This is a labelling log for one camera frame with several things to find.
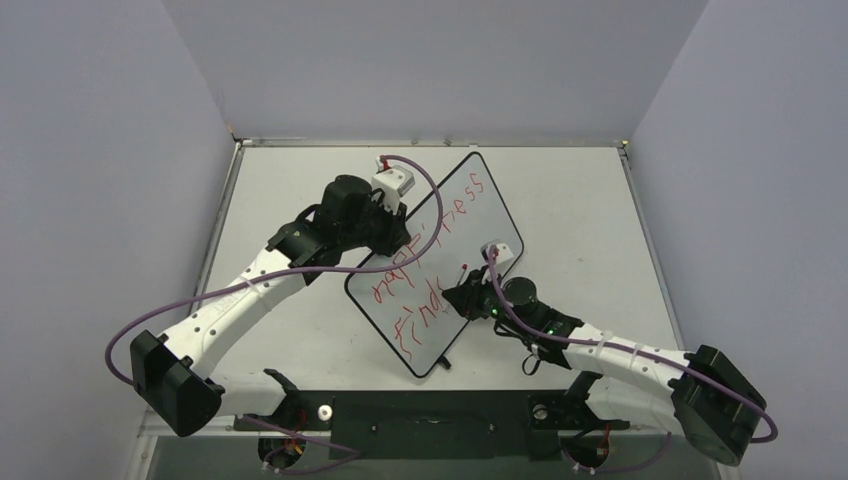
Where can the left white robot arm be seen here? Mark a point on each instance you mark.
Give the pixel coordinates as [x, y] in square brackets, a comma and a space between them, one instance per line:
[175, 371]

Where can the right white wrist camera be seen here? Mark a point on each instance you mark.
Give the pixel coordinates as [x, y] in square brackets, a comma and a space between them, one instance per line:
[498, 259]

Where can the white whiteboard with black frame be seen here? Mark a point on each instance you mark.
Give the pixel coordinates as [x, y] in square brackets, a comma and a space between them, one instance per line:
[401, 297]

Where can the white marker pen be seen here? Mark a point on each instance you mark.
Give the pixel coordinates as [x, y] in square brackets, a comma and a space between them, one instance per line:
[461, 274]

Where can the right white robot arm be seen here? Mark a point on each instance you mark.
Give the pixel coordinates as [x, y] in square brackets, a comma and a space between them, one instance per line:
[699, 395]

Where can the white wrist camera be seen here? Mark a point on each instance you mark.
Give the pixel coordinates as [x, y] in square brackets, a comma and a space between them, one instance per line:
[498, 259]
[389, 186]

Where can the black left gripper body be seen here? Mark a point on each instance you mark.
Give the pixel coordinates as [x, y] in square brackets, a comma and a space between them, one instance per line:
[376, 219]

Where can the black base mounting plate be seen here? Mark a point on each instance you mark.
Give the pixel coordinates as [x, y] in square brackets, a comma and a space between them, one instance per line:
[429, 425]

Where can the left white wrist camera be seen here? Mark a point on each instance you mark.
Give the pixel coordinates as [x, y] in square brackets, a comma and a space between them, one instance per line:
[389, 186]

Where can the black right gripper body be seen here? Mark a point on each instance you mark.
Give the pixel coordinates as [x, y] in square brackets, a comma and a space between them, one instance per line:
[468, 297]

